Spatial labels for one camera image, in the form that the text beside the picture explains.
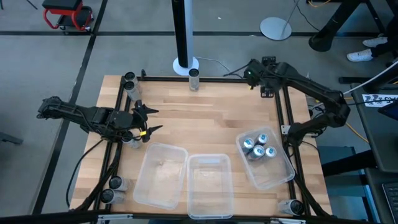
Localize white paper with writing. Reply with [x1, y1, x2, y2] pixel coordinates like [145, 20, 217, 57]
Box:
[361, 93, 398, 108]

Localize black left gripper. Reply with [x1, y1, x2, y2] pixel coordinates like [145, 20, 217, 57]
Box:
[119, 99, 164, 144]

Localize white round floor base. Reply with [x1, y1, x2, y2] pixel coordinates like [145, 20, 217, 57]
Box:
[259, 0, 301, 42]

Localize black desk leg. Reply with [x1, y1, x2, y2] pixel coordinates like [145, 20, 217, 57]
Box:
[308, 0, 364, 53]

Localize thin white fan cable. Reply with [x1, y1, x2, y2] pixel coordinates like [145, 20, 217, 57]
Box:
[195, 56, 234, 75]

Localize blue silver Red Bull can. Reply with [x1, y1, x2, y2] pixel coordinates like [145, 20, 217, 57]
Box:
[241, 137, 256, 153]
[256, 133, 270, 146]
[264, 145, 278, 159]
[251, 144, 266, 160]

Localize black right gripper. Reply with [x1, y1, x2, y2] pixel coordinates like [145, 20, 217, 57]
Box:
[244, 55, 283, 100]

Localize dark tablet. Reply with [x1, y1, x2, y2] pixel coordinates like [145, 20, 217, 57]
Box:
[377, 100, 398, 121]

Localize yellow hanging cable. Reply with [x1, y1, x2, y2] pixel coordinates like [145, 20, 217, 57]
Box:
[307, 0, 332, 9]

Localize black desk support beam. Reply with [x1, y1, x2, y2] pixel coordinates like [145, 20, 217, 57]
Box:
[322, 150, 377, 177]

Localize dark side desk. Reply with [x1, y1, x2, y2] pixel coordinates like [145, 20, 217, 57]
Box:
[350, 82, 398, 174]

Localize thick white cable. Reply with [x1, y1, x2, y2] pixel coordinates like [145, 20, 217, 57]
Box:
[341, 60, 398, 96]

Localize red and black rolling stool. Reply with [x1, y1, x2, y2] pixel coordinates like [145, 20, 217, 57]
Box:
[42, 0, 95, 32]

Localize black and white tower fan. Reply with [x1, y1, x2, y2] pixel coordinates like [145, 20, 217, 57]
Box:
[170, 0, 200, 77]

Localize black table frame rails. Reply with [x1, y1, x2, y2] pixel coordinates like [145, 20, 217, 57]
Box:
[70, 68, 332, 218]

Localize yellow floor cable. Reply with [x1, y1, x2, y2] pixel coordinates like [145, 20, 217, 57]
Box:
[344, 121, 370, 144]

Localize black front crossbar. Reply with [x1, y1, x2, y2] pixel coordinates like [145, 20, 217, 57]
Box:
[0, 210, 398, 224]

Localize black floor bar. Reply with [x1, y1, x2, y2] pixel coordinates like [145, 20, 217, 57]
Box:
[0, 132, 24, 146]

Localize black keyboard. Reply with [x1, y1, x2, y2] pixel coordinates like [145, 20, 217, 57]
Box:
[381, 182, 398, 224]

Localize clear plastic bin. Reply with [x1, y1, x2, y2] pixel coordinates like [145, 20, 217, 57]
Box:
[235, 126, 295, 191]
[132, 142, 189, 210]
[186, 153, 234, 220]

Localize black floor cable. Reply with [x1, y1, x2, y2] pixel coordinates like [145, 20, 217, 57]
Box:
[65, 138, 105, 208]

